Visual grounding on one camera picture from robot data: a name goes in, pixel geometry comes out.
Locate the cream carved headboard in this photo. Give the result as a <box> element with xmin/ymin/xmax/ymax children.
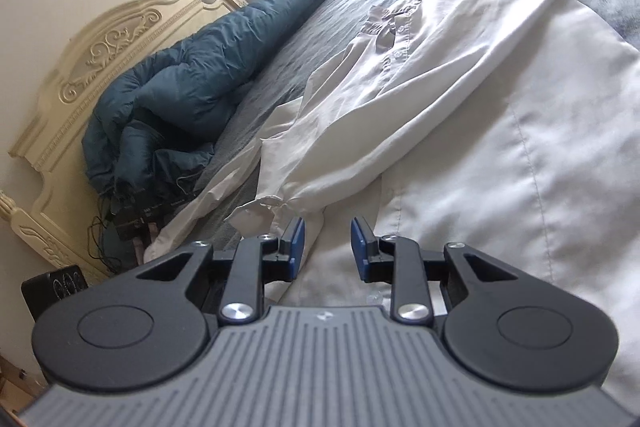
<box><xmin>0</xmin><ymin>0</ymin><xmax>251</xmax><ymax>278</ymax></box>

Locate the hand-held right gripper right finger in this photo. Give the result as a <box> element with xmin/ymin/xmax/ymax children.
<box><xmin>351</xmin><ymin>217</ymin><xmax>518</xmax><ymax>324</ymax></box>

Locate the teal duvet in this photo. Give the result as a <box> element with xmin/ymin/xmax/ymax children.
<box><xmin>82</xmin><ymin>0</ymin><xmax>341</xmax><ymax>212</ymax></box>

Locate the black speaker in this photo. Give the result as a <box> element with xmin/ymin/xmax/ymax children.
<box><xmin>21</xmin><ymin>264</ymin><xmax>88</xmax><ymax>323</ymax></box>

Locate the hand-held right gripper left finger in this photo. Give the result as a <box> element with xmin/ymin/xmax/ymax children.
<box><xmin>136</xmin><ymin>217</ymin><xmax>306</xmax><ymax>324</ymax></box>

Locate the white shirt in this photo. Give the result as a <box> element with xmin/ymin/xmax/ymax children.
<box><xmin>145</xmin><ymin>0</ymin><xmax>640</xmax><ymax>403</ymax></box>

